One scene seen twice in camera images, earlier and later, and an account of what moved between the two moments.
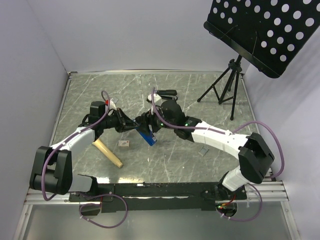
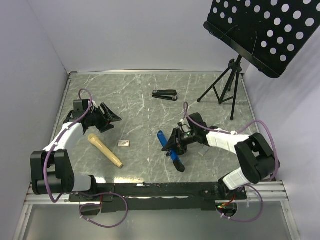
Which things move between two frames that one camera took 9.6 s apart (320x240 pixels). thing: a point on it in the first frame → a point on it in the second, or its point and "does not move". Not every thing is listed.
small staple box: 124,143 does not move
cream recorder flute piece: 108,152 does not move
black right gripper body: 153,117 → 184,139
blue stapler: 148,137 → 177,160
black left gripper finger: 128,128 → 106,128
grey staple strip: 203,150 does not move
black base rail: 148,197 does not move
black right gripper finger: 140,119 → 173,142
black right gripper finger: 146,128 → 180,151
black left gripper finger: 127,121 → 110,116
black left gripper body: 113,121 → 97,118
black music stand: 267,34 does not move
